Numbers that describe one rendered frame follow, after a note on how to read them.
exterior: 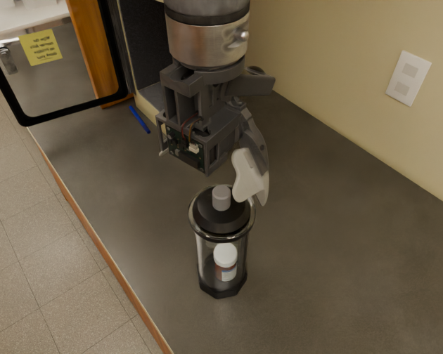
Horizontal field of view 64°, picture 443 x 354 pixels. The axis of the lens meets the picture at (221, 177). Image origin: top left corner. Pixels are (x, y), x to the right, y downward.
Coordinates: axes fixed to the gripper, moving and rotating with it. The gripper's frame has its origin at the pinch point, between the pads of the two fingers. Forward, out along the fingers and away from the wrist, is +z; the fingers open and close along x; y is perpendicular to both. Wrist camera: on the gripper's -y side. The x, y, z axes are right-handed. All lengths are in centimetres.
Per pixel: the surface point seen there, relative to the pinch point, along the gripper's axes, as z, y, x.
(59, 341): 124, 29, -65
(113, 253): 30.2, 10.1, -21.4
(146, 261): 30.2, 7.1, -14.4
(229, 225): 6.6, 2.3, 3.3
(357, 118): 25, -58, 3
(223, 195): 3.2, 0.5, 0.7
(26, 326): 124, 35, -82
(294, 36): 12, -65, -22
